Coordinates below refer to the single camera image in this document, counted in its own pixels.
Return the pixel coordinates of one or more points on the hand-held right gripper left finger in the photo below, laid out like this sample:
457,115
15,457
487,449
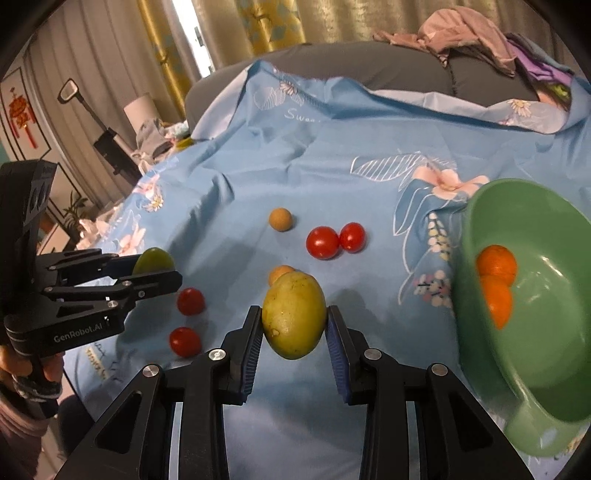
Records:
247,357

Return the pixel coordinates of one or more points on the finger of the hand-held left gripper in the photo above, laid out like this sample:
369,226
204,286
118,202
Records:
152,282
122,264

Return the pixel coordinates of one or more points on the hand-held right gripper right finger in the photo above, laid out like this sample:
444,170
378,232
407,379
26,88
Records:
337,357

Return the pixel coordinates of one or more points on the small green plum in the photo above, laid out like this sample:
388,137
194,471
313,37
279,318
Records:
154,258

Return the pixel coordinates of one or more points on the red cherry tomato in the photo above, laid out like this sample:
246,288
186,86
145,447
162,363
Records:
190,301
185,341
353,237
323,242

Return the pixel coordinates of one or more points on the yellow-green mango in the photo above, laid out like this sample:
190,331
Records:
293,314

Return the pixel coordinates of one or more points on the green plastic bowl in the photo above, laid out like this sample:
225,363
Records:
549,350

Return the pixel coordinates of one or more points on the person's left forearm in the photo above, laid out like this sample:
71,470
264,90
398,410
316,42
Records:
18,434

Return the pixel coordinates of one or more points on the person's left hand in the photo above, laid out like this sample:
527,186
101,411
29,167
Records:
11,367

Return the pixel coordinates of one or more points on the small potted plant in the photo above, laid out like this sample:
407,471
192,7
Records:
75,205

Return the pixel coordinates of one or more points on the small tan round fruit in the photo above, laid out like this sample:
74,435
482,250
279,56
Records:
278,273
280,219

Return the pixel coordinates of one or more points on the black floor washer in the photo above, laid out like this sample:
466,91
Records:
111,150

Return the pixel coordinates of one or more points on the grey cloth pile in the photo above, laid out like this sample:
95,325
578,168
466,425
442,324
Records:
154,138

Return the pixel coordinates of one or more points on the orange tangerine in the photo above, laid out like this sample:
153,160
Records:
497,302
497,263

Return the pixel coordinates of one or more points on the grey curtain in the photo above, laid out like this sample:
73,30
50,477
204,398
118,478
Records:
92,41

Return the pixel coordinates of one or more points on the yellow patterned curtain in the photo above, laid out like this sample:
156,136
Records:
159,50

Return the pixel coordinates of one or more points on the blue floral bed sheet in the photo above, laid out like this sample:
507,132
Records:
323,152

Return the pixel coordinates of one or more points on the grey sofa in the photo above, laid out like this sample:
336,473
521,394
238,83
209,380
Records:
369,64

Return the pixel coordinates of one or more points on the beige curtain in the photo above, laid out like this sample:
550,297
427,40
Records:
323,23

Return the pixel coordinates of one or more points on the dark patterned cloth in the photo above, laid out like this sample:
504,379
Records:
558,92

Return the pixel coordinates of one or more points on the pink clothes pile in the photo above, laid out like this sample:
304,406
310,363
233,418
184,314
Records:
452,27

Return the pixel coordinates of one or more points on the purple cloth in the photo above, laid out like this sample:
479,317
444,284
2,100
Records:
540,62

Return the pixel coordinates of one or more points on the red knot wall ornament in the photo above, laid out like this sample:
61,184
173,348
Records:
21,115

